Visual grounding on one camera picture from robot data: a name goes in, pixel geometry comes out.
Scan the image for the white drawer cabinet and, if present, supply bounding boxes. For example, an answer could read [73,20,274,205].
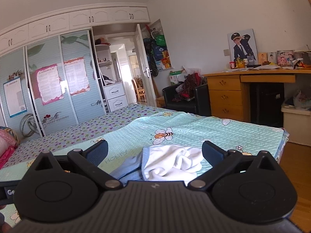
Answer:
[104,83,129,113]

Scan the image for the white wardrobe with sliding doors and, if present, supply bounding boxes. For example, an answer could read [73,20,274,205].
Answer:
[0,3,150,139]

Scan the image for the wide photo frame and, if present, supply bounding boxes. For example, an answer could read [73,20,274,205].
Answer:
[277,50,295,66]

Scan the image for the green and white carton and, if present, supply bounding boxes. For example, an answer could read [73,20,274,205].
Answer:
[169,70,186,86]

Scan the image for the pink bordered poster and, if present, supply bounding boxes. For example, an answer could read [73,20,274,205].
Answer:
[64,57,90,96]
[36,63,64,106]

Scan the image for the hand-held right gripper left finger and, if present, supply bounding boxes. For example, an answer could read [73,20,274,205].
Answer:
[30,139,124,190]

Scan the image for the white door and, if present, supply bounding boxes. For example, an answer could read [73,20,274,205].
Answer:
[135,24,158,107]

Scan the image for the pink floral rolled quilt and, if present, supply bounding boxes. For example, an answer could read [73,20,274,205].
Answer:
[0,126,18,151]

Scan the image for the blue bordered poster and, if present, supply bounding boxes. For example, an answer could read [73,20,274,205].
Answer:
[3,77,27,118]

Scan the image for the red and gold ornament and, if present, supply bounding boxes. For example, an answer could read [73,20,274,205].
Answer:
[162,50,172,69]

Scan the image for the loose papers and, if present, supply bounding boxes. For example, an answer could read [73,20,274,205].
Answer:
[222,64,280,73]

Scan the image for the wooden chair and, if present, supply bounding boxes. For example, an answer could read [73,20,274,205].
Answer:
[131,78,147,102]

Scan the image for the portrait wall poster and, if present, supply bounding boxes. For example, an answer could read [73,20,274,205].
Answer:
[228,29,258,63]

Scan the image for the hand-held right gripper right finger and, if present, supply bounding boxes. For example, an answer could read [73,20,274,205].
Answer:
[187,140,280,192]

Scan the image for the pile of dark red clothes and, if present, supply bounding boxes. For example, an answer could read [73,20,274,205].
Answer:
[172,73,208,102]

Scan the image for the blue fleece pants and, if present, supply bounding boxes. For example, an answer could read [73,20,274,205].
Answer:
[110,144,204,182]

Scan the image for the wooden desk with drawers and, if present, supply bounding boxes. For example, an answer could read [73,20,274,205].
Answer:
[203,67,311,128]

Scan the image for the green bee print quilted blanket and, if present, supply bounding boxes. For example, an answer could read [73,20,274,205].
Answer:
[0,113,289,226]

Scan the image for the black armchair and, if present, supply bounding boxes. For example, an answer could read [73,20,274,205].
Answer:
[162,84,211,117]

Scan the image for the heart print bedsheet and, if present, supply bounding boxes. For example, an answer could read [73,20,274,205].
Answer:
[2,104,185,168]

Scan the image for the clear plastic bag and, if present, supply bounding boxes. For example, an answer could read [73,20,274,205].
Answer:
[284,90,311,110]

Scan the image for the beige storage box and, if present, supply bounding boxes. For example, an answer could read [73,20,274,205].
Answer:
[281,101,311,147]

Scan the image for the black hanging bag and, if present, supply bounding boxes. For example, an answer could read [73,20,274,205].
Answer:
[143,37,158,78]

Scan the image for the white plastic bag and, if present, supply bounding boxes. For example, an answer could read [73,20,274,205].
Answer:
[182,65,202,75]

